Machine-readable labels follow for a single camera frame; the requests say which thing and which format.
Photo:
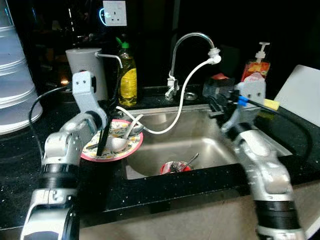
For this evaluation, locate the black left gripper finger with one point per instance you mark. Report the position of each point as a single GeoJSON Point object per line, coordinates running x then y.
{"type": "Point", "coordinates": [111, 131]}
{"type": "Point", "coordinates": [103, 141]}

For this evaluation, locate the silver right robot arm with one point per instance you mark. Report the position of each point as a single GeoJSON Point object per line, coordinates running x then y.
{"type": "Point", "coordinates": [265, 170]}

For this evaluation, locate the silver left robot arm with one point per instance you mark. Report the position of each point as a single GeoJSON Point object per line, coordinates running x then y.
{"type": "Point", "coordinates": [60, 150]}

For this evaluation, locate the silver metal ladle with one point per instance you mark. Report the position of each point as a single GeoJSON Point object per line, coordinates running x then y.
{"type": "Point", "coordinates": [117, 143]}

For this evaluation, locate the floral plate with pink rim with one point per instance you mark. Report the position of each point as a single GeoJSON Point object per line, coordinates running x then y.
{"type": "Point", "coordinates": [125, 147]}

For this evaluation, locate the round metal countertop hole cover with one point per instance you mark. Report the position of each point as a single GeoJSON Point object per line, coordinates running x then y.
{"type": "Point", "coordinates": [190, 95]}

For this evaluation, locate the yellow dish soap bottle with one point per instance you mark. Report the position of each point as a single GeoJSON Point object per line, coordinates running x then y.
{"type": "Point", "coordinates": [128, 80]}

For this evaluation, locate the stainless steel sink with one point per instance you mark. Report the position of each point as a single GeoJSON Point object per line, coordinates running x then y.
{"type": "Point", "coordinates": [200, 145]}

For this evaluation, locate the red hand soap pump bottle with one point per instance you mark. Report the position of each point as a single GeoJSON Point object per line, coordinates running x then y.
{"type": "Point", "coordinates": [256, 67]}

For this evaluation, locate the yellow sponge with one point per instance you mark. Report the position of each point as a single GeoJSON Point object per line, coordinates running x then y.
{"type": "Point", "coordinates": [271, 104]}

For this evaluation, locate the grey electric kettle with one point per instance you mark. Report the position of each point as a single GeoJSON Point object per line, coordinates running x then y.
{"type": "Point", "coordinates": [85, 60]}

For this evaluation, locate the chrome gooseneck faucet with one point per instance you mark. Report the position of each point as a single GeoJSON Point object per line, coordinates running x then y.
{"type": "Point", "coordinates": [190, 36]}

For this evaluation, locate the small metal spoon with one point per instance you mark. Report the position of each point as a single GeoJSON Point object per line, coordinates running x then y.
{"type": "Point", "coordinates": [190, 161]}

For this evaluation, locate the small red bowl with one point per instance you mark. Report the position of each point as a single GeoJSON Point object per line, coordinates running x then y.
{"type": "Point", "coordinates": [172, 168]}

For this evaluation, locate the white cutting board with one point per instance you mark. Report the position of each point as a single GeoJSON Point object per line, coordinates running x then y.
{"type": "Point", "coordinates": [300, 90]}

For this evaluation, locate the white ribbed plastic bucket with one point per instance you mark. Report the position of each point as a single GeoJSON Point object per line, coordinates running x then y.
{"type": "Point", "coordinates": [12, 75]}

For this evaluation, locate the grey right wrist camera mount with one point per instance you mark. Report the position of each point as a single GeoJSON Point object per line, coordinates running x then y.
{"type": "Point", "coordinates": [251, 97]}

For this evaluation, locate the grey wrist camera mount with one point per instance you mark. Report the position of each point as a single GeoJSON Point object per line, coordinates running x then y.
{"type": "Point", "coordinates": [86, 95]}
{"type": "Point", "coordinates": [251, 97]}

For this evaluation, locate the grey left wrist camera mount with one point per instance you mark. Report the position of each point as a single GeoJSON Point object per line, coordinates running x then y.
{"type": "Point", "coordinates": [86, 95]}

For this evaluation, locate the white wall socket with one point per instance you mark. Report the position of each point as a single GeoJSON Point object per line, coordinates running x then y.
{"type": "Point", "coordinates": [115, 13]}

